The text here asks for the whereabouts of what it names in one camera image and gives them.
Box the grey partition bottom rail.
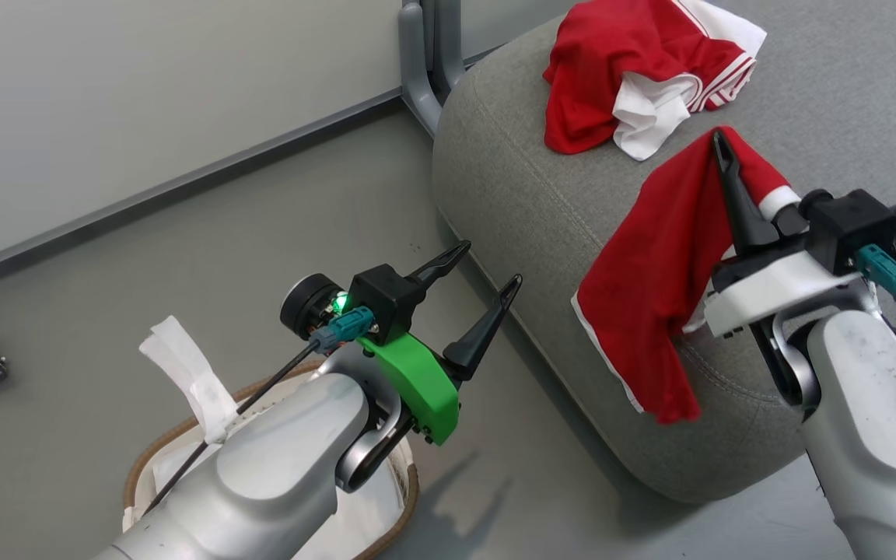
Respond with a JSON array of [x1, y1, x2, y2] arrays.
[[0, 86, 404, 288]]

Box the black left cable teal connector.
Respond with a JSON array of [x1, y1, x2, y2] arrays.
[[139, 306, 377, 516]]

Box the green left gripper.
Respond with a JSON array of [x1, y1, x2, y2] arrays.
[[357, 240, 523, 447]]

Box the red jersey with white stripes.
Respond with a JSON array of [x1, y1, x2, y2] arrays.
[[542, 0, 768, 163]]

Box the red shorts with white trim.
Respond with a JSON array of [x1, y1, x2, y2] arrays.
[[570, 125, 803, 425]]

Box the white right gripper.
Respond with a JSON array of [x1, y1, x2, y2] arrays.
[[703, 130, 882, 340]]

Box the grey upholstered ottoman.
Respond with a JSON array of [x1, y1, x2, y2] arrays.
[[432, 0, 896, 505]]

